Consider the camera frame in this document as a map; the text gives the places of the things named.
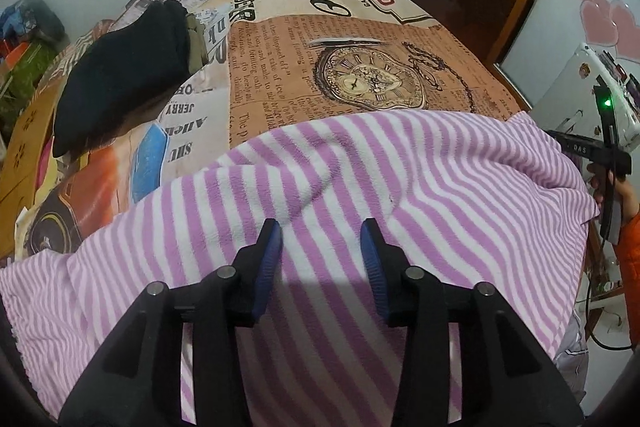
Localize grey bedsheet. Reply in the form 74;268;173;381
553;311;589;403

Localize green basket of clutter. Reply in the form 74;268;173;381
1;0;66;135

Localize wooden board with paw cutouts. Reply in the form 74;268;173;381
0;76;64;203

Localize black folded garment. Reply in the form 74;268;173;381
52;0;191;157

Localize white cabinet with stickers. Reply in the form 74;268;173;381
529;43;639;152

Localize pink striped pants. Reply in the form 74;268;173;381
1;110;598;426

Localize person's right hand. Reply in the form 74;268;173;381
587;164;639;225

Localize newspaper print bed cover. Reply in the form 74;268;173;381
1;0;518;257

